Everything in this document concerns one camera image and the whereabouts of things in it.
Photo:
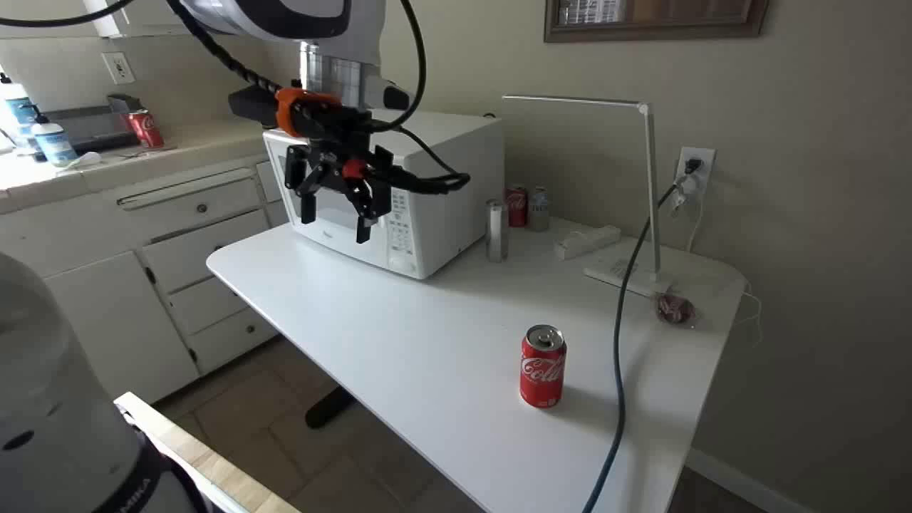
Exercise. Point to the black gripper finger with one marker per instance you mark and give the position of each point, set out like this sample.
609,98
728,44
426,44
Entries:
370,208
307,193

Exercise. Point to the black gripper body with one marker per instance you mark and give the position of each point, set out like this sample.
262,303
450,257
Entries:
337,131

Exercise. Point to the white microwave oven body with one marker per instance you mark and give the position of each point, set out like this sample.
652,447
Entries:
444,143

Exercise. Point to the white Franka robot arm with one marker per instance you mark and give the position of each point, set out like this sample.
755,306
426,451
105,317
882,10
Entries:
366,29

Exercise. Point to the small red can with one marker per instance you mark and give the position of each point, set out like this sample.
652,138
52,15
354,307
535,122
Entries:
515,205

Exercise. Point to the small grey bottle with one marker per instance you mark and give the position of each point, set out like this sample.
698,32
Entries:
540,208

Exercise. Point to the red can with straw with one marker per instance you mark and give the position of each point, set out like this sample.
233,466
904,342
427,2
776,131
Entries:
145,129

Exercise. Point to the black table foot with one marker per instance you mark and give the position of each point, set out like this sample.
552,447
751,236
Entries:
327,404

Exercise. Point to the white folded cloth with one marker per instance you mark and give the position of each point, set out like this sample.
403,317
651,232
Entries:
587,239

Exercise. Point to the black countertop device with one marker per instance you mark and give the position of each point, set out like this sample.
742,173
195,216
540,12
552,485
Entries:
85,126

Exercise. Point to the red cola can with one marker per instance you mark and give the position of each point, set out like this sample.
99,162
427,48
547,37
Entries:
541,371

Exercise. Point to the white drawer cabinet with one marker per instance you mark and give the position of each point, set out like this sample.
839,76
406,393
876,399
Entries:
94,313

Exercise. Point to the small white blue container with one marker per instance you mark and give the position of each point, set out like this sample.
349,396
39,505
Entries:
54,143

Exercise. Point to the white desk lamp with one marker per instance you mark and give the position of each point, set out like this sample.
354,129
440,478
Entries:
651,188

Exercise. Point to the light wooden board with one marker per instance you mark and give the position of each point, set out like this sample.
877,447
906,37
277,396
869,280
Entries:
202,466

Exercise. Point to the blue white bottle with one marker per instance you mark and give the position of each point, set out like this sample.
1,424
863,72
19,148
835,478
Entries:
18,112

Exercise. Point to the dark crumpled wrapper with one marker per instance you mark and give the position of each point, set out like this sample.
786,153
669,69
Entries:
675,307

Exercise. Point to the brown framed picture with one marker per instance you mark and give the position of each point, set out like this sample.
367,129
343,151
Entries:
656,32

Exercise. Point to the orange wrist mount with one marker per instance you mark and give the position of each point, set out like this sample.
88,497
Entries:
300,112

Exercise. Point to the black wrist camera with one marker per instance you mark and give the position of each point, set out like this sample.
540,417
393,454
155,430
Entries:
255,104

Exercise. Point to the white wall switch plate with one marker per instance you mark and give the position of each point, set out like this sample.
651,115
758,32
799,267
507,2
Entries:
116,69

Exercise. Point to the white wall outlet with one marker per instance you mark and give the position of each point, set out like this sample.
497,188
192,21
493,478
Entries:
695,172

